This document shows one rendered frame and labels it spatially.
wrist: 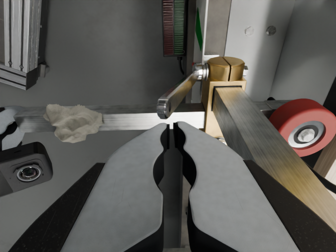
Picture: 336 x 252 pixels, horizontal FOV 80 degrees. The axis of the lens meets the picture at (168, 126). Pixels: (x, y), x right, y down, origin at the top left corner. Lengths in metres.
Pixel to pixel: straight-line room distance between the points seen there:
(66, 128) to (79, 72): 0.95
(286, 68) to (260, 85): 0.08
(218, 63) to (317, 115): 0.14
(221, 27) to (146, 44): 0.75
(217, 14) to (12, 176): 0.40
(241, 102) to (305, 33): 0.31
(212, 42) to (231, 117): 0.25
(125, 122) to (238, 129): 0.18
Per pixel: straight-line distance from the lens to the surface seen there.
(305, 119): 0.31
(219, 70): 0.28
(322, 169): 0.42
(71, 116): 0.32
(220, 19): 0.44
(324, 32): 0.48
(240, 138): 0.19
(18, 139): 0.39
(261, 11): 0.55
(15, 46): 1.10
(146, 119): 0.31
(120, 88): 1.24
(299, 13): 0.55
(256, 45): 0.56
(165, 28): 0.42
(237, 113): 0.22
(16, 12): 1.06
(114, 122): 0.32
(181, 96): 0.16
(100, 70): 1.23
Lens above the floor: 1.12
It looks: 57 degrees down
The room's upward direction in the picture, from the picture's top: 178 degrees clockwise
